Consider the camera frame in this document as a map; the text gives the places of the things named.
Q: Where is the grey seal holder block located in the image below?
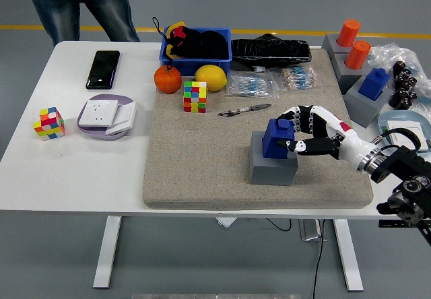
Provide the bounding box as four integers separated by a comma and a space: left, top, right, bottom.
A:
331, 52, 371, 95
343, 76, 394, 129
248, 130, 299, 186
321, 33, 351, 56

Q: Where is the grey-brown mat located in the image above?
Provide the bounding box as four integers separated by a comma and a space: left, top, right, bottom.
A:
142, 48, 374, 210

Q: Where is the white table leg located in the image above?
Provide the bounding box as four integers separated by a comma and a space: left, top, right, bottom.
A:
92, 215, 122, 289
333, 218, 364, 292

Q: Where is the orange cylinder seal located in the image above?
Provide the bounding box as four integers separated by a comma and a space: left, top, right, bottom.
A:
336, 19, 362, 48
344, 40, 372, 70

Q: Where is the black drawstring pouch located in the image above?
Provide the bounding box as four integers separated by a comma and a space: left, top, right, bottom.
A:
152, 16, 228, 71

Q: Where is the yellow lemon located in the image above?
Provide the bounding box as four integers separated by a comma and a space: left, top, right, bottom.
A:
194, 64, 228, 92

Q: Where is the short black cable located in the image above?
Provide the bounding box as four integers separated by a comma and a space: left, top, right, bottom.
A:
265, 218, 292, 232

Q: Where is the long black cable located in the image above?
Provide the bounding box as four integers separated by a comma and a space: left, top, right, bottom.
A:
312, 218, 327, 299

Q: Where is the light blue plate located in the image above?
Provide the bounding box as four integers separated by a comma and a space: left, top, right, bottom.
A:
376, 110, 431, 152

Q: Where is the black smartphone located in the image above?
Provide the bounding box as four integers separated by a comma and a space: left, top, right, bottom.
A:
85, 50, 121, 90

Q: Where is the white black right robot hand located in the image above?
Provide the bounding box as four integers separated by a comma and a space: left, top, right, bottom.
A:
271, 104, 374, 172

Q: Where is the colourful puzzle cube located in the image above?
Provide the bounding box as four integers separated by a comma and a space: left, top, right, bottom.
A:
32, 106, 66, 141
183, 81, 207, 114

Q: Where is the white wall socket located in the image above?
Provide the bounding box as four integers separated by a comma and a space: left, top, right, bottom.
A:
78, 100, 119, 128

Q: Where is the small clear resistor bag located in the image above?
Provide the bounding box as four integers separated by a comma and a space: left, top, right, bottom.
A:
279, 65, 319, 92

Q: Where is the white switch panel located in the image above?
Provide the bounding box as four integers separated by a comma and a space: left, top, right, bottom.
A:
104, 100, 137, 137
386, 119, 430, 152

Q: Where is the purple plate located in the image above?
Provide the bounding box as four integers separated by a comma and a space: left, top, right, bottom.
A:
76, 94, 136, 141

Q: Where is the yellow red toy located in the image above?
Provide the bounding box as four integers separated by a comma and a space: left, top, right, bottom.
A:
162, 20, 188, 59

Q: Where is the crumpled clear plastic bag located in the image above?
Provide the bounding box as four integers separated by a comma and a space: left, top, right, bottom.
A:
366, 42, 431, 111

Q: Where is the person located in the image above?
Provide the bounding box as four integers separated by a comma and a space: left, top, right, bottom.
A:
18, 0, 141, 48

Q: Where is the black table control panel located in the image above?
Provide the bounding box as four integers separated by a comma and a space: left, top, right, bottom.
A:
377, 219, 422, 229

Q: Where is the orange fruit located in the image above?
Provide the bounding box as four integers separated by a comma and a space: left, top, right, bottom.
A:
154, 65, 183, 95

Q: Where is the black silver pen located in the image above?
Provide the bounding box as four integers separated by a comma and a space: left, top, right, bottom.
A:
218, 103, 272, 117

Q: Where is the blue square seal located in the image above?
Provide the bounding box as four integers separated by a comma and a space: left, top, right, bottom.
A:
357, 67, 391, 102
261, 119, 297, 160

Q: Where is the blue plastic bin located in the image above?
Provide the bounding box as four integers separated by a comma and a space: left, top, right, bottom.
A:
158, 26, 233, 77

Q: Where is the large clear resistor bag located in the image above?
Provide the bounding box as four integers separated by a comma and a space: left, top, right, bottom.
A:
224, 69, 281, 100

